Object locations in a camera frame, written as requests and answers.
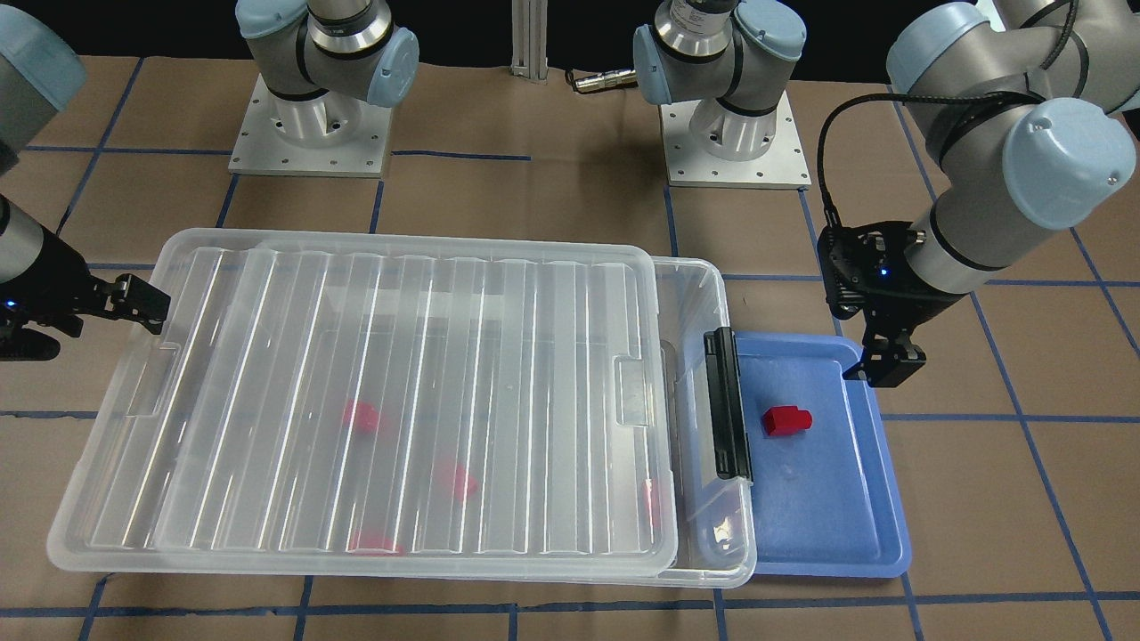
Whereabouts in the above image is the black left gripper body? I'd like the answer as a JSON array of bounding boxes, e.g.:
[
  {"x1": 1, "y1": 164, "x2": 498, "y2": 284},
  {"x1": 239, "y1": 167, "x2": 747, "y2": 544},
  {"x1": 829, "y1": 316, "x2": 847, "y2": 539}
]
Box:
[{"x1": 819, "y1": 224, "x2": 962, "y2": 336}]

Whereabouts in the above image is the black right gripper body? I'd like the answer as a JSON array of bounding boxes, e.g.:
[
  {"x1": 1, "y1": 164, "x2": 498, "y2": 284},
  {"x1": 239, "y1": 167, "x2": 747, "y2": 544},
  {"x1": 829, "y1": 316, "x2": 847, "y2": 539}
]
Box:
[{"x1": 3, "y1": 236, "x2": 107, "y2": 336}]

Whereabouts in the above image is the red block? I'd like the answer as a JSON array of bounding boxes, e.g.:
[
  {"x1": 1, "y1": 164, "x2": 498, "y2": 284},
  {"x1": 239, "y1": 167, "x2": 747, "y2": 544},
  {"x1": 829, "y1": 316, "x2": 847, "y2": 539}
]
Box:
[
  {"x1": 435, "y1": 461, "x2": 479, "y2": 503},
  {"x1": 762, "y1": 405, "x2": 814, "y2": 437},
  {"x1": 342, "y1": 399, "x2": 383, "y2": 435},
  {"x1": 640, "y1": 478, "x2": 661, "y2": 536},
  {"x1": 347, "y1": 529, "x2": 404, "y2": 555}
]

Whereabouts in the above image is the clear plastic box lid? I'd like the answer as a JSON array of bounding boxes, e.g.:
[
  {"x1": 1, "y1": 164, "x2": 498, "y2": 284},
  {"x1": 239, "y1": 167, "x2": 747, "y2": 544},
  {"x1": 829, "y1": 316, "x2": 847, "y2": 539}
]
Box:
[{"x1": 46, "y1": 228, "x2": 679, "y2": 581}]

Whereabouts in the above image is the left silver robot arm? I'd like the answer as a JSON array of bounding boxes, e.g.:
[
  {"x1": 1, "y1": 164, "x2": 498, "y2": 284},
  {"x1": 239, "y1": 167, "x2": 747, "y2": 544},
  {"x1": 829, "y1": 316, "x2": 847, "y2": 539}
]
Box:
[{"x1": 632, "y1": 1, "x2": 1139, "y2": 388}]

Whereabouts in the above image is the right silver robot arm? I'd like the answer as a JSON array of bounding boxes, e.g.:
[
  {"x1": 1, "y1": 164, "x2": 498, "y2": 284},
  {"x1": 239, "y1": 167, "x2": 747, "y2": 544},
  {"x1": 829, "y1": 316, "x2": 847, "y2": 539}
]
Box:
[{"x1": 1, "y1": 1, "x2": 420, "y2": 362}]

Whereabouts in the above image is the clear plastic storage box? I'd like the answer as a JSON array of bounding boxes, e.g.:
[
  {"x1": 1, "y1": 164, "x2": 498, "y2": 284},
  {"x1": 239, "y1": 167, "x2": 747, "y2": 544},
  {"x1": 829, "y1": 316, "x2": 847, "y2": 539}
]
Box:
[{"x1": 650, "y1": 257, "x2": 758, "y2": 589}]

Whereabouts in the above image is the red block in box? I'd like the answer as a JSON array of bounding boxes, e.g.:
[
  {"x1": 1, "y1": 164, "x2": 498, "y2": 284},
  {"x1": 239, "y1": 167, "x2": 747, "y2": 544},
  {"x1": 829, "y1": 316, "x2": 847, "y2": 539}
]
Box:
[
  {"x1": 435, "y1": 461, "x2": 479, "y2": 503},
  {"x1": 342, "y1": 399, "x2": 383, "y2": 435},
  {"x1": 347, "y1": 529, "x2": 404, "y2": 555},
  {"x1": 640, "y1": 478, "x2": 661, "y2": 536}
]

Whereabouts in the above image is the blue plastic tray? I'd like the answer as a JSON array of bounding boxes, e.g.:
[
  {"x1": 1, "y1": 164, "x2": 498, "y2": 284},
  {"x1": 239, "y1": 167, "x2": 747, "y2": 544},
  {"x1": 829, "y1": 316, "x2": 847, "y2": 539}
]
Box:
[{"x1": 736, "y1": 331, "x2": 912, "y2": 579}]

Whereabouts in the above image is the silver metal connector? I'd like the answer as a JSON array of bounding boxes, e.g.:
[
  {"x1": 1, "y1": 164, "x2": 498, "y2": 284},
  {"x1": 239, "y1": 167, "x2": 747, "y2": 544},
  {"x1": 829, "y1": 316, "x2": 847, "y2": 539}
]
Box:
[{"x1": 565, "y1": 68, "x2": 638, "y2": 94}]

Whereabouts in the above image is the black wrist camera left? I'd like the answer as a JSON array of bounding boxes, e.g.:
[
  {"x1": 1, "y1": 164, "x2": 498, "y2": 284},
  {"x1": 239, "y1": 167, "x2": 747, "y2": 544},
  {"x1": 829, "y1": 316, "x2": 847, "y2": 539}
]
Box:
[{"x1": 816, "y1": 222, "x2": 907, "y2": 321}]

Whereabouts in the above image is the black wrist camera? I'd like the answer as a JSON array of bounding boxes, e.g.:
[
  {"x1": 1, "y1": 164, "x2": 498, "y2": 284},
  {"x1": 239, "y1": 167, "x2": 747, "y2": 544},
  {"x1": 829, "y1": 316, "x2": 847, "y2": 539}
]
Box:
[
  {"x1": 1, "y1": 297, "x2": 62, "y2": 362},
  {"x1": 816, "y1": 222, "x2": 907, "y2": 321}
]

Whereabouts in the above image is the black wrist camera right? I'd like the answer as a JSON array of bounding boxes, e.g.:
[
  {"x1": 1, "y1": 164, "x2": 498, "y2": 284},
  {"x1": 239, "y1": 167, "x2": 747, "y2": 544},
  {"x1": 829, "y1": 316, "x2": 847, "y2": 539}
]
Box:
[{"x1": 1, "y1": 297, "x2": 62, "y2": 362}]

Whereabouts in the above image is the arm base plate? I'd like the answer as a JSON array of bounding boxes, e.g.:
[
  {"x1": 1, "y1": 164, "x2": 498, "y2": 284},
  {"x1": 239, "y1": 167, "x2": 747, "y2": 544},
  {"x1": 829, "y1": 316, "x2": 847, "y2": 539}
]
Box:
[
  {"x1": 228, "y1": 78, "x2": 394, "y2": 179},
  {"x1": 659, "y1": 94, "x2": 813, "y2": 190}
]

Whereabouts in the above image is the black box latch handle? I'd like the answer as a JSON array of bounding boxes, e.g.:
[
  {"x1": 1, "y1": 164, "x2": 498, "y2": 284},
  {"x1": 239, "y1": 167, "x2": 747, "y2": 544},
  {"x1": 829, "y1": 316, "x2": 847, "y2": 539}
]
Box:
[{"x1": 702, "y1": 326, "x2": 754, "y2": 482}]

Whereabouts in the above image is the aluminium frame post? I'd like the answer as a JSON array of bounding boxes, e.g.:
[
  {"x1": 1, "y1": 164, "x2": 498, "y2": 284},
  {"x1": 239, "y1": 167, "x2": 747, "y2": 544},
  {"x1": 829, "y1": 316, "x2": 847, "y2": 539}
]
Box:
[{"x1": 508, "y1": 0, "x2": 549, "y2": 84}]

